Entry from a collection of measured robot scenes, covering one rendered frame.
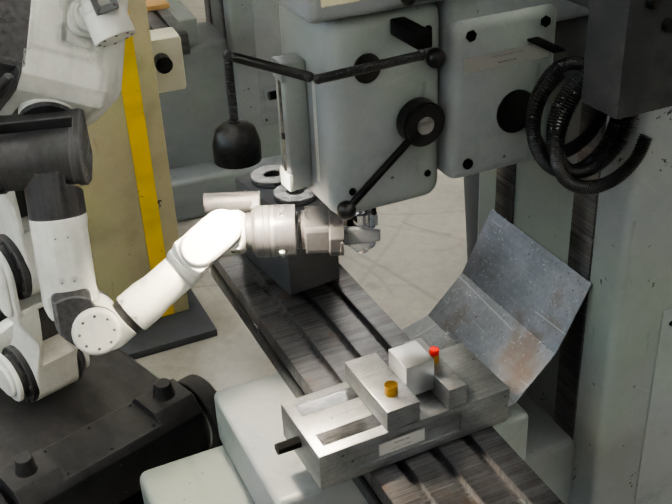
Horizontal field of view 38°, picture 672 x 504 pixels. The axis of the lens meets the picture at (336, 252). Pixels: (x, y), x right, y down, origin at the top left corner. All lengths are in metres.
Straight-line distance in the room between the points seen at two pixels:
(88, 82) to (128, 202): 1.83
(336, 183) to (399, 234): 2.67
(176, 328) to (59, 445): 1.38
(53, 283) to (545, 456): 0.97
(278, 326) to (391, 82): 0.66
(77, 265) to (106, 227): 1.85
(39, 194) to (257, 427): 0.59
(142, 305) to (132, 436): 0.69
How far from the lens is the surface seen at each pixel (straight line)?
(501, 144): 1.57
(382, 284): 3.81
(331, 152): 1.46
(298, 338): 1.90
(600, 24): 1.34
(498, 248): 1.96
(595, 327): 1.81
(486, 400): 1.64
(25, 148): 1.57
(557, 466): 2.00
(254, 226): 1.61
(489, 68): 1.51
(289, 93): 1.48
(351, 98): 1.43
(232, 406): 1.88
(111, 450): 2.25
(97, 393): 2.46
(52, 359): 2.30
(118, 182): 3.39
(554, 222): 1.83
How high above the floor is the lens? 2.03
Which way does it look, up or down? 30 degrees down
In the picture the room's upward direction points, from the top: 3 degrees counter-clockwise
